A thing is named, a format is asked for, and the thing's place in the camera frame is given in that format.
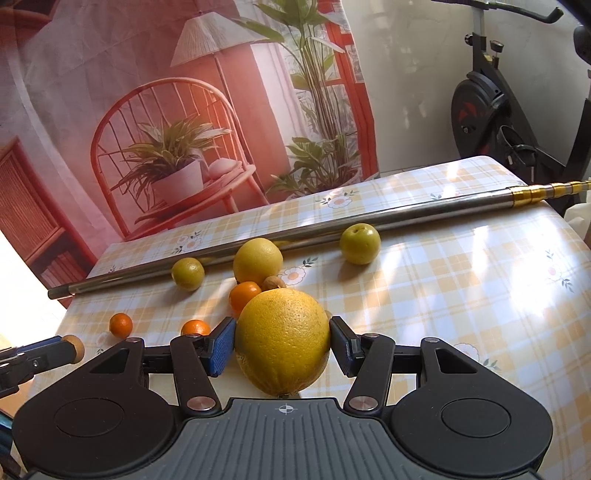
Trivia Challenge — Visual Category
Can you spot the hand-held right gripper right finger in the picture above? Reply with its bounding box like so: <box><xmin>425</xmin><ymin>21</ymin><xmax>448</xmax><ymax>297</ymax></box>
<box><xmin>329</xmin><ymin>316</ymin><xmax>492</xmax><ymax>415</ymax></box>

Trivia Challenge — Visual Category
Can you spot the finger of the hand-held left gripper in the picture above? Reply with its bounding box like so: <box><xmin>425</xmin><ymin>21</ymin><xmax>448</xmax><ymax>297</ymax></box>
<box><xmin>18</xmin><ymin>335</ymin><xmax>85</xmax><ymax>371</ymax></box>

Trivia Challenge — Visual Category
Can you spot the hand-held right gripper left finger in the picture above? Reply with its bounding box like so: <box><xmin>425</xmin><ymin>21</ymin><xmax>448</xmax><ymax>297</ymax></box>
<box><xmin>81</xmin><ymin>317</ymin><xmax>237</xmax><ymax>415</ymax></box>

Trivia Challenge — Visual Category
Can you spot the large yellow grapefruit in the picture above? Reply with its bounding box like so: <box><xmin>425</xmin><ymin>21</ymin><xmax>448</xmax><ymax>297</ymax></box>
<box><xmin>235</xmin><ymin>288</ymin><xmax>332</xmax><ymax>398</ymax></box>

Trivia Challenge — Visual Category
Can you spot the small orange tangerine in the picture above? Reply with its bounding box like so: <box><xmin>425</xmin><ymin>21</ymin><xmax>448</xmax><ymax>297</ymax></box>
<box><xmin>180</xmin><ymin>319</ymin><xmax>212</xmax><ymax>337</ymax></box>
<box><xmin>109</xmin><ymin>313</ymin><xmax>134</xmax><ymax>337</ymax></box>

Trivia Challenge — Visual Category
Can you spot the yellow-green round fruit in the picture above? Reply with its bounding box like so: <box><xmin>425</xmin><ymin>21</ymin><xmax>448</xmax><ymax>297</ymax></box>
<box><xmin>340</xmin><ymin>223</ymin><xmax>382</xmax><ymax>265</ymax></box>
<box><xmin>171</xmin><ymin>257</ymin><xmax>205</xmax><ymax>291</ymax></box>

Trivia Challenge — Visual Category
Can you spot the yellow orange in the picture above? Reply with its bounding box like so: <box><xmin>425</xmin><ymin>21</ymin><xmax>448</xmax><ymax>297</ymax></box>
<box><xmin>232</xmin><ymin>239</ymin><xmax>284</xmax><ymax>291</ymax></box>

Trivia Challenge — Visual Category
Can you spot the checked floral tablecloth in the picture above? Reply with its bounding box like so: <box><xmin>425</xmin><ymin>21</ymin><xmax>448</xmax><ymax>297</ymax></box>
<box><xmin>34</xmin><ymin>156</ymin><xmax>591</xmax><ymax>480</ymax></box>

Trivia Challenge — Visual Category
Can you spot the telescopic metal pole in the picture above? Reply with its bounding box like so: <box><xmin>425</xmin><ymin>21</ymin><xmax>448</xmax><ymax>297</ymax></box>
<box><xmin>47</xmin><ymin>181</ymin><xmax>591</xmax><ymax>301</ymax></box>

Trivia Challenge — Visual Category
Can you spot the printed backdrop cloth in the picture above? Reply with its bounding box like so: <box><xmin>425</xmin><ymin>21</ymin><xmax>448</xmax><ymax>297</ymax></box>
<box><xmin>0</xmin><ymin>0</ymin><xmax>382</xmax><ymax>296</ymax></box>

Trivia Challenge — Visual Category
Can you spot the black exercise bike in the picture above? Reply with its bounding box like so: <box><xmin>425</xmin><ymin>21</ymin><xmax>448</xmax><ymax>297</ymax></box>
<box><xmin>431</xmin><ymin>0</ymin><xmax>591</xmax><ymax>217</ymax></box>

